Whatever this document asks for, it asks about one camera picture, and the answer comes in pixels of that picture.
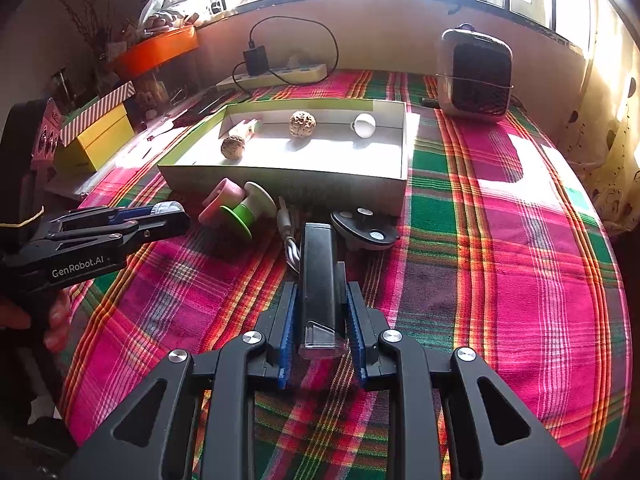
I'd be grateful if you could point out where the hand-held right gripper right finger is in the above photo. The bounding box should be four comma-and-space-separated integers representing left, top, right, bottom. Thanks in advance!
345, 280, 581, 480

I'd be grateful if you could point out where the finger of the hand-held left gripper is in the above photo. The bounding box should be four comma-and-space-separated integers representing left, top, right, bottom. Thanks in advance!
42, 211, 192, 257
42, 204, 158, 233

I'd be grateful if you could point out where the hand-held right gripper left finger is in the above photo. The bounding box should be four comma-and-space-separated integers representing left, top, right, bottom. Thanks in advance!
65, 281, 301, 480

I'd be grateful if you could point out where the black flashlight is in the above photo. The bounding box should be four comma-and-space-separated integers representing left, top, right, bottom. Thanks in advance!
298, 222, 349, 361

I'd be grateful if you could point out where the pink plastic clip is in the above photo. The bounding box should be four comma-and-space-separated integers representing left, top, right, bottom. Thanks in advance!
198, 178, 247, 226
230, 117, 263, 143

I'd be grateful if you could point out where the white usb cable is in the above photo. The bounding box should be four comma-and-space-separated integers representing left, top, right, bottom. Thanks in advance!
276, 196, 306, 277

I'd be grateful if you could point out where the green and white spool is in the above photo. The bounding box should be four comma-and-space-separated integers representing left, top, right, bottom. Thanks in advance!
220, 182, 278, 238

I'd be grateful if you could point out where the black oval disc holder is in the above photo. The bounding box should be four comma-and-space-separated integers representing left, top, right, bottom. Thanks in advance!
330, 207, 398, 253

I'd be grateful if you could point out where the white and green cardboard box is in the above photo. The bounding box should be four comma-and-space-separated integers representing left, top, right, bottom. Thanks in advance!
157, 99, 410, 216

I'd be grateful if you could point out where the light brown walnut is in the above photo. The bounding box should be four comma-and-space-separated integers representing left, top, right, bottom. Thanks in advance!
290, 110, 317, 137

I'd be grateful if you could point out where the small white earbud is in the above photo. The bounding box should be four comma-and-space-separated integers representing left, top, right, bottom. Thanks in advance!
350, 112, 377, 140

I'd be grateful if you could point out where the person's left hand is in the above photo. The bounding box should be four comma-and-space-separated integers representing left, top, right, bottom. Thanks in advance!
0, 287, 73, 353

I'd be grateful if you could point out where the yellow box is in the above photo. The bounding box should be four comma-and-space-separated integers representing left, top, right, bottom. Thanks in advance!
52, 102, 136, 178

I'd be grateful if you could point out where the red striped box lid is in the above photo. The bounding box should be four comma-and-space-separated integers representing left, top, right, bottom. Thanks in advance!
59, 80, 137, 147

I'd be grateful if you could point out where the black phone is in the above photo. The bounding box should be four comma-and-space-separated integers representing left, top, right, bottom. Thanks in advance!
175, 89, 238, 126

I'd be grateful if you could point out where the pink green plaid blanket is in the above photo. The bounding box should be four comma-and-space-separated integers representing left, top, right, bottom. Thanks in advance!
57, 69, 632, 480

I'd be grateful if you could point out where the orange box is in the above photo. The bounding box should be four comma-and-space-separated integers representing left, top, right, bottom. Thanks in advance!
111, 27, 200, 76

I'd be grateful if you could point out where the black charger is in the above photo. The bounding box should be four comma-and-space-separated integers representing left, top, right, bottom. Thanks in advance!
243, 46, 269, 77

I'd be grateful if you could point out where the clear plastic bag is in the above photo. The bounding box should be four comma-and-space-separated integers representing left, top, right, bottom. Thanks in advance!
137, 0, 198, 36

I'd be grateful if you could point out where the beige power strip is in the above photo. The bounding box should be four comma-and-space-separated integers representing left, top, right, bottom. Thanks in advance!
216, 60, 328, 92

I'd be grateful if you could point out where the small white fan heater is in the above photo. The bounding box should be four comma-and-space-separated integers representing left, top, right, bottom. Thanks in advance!
435, 24, 516, 123

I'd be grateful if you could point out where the cream dotted curtain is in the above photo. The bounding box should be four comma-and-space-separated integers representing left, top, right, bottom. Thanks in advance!
557, 0, 640, 233

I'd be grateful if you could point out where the black charging cable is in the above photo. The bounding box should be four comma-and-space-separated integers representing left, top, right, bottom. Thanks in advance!
231, 16, 341, 98

